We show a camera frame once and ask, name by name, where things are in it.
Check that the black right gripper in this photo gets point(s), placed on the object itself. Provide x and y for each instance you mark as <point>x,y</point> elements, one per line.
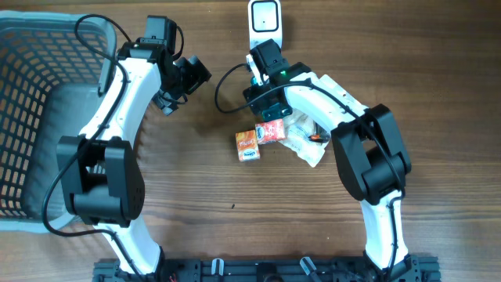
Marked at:
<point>254,93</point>

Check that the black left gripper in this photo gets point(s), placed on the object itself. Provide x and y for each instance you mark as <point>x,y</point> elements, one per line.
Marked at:
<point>196,76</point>

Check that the blue mouthwash bottle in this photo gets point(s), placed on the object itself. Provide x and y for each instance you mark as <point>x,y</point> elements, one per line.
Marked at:
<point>255,82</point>

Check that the red snack packet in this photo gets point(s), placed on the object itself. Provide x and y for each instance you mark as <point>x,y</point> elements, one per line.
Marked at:
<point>270,131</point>

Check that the white resealable pouch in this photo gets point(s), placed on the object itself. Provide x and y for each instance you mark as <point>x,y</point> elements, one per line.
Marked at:
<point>305,137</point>

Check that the orange small carton box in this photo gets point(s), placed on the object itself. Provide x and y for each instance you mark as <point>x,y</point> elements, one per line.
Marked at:
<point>247,146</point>

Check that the black red packaged item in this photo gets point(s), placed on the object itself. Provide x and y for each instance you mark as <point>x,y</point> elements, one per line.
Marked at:
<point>320,138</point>

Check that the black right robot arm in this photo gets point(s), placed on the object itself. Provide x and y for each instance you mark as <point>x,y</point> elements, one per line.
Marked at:
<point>372,161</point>

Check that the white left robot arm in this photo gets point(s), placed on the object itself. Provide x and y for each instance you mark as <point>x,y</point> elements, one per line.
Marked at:
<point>98,172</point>

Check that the white barcode scanner box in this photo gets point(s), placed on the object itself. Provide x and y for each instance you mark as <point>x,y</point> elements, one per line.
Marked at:
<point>265,22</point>

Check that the grey plastic lattice basket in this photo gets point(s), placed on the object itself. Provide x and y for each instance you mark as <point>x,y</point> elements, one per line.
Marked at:
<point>51,86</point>

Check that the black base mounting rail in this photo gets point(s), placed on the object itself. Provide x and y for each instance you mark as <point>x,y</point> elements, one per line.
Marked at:
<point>413,269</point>

